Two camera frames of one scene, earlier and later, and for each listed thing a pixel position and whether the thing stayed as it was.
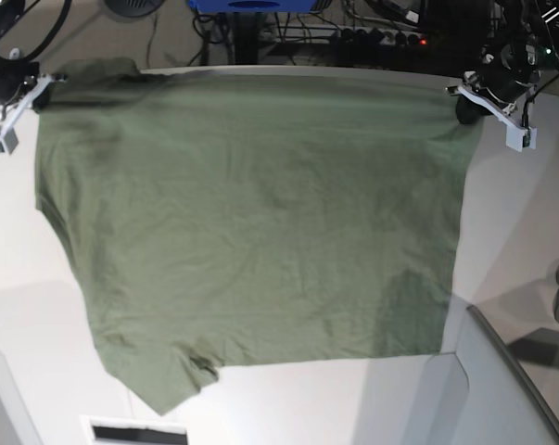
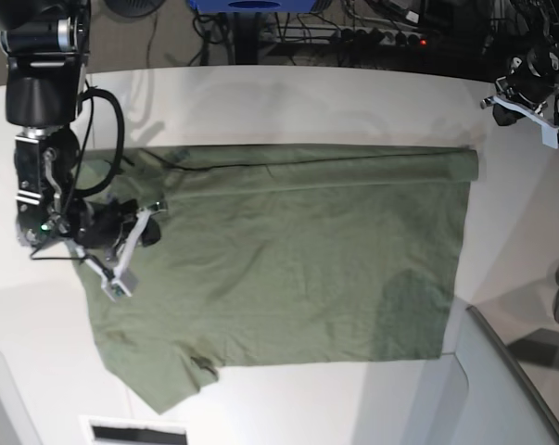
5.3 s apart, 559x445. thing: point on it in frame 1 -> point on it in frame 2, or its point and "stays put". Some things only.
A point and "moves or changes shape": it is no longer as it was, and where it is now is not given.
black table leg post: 246,38 stays put
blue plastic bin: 252,6 stays put
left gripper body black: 5,81 -> 98,224
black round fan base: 134,8 stays put
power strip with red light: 361,36 stays put
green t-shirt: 225,217 moves or changes shape
